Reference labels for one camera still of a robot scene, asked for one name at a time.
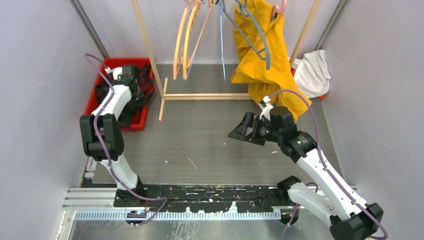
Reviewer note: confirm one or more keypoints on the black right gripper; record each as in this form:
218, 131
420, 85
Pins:
252, 120

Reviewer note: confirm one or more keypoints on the yellow pleated skirt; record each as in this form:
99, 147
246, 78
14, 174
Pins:
264, 64

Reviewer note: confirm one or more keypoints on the wooden clothes rack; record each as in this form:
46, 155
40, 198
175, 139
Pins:
212, 96

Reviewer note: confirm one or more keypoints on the red plaid garment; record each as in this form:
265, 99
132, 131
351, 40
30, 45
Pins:
125, 92

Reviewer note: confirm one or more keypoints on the pink plastic hanger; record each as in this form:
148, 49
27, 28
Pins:
278, 9

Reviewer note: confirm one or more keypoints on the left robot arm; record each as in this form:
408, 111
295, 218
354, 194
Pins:
102, 138

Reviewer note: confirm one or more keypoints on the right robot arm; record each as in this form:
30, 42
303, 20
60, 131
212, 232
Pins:
347, 215

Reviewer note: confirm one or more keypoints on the orange plastic hanger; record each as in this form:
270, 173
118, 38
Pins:
182, 59

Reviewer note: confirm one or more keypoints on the orange notched hanger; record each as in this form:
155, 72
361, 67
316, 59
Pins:
194, 44

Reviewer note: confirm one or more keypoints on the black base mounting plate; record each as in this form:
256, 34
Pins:
206, 198

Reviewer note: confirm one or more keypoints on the orange object under cloth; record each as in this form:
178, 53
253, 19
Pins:
293, 71

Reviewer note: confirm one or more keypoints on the white cloth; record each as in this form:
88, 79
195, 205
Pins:
311, 74

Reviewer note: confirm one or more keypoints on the red plastic bin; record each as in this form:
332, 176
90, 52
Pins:
134, 116

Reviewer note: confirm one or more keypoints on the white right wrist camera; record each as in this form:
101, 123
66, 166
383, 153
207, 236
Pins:
266, 107

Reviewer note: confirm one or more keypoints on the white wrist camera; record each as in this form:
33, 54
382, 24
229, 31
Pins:
266, 107
114, 73

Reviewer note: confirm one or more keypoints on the light blue wire hanger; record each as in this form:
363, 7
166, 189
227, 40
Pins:
220, 4

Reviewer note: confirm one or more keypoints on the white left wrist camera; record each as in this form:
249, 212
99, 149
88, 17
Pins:
114, 73

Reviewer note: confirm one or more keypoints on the aluminium rail frame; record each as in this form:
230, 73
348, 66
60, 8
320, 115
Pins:
97, 204

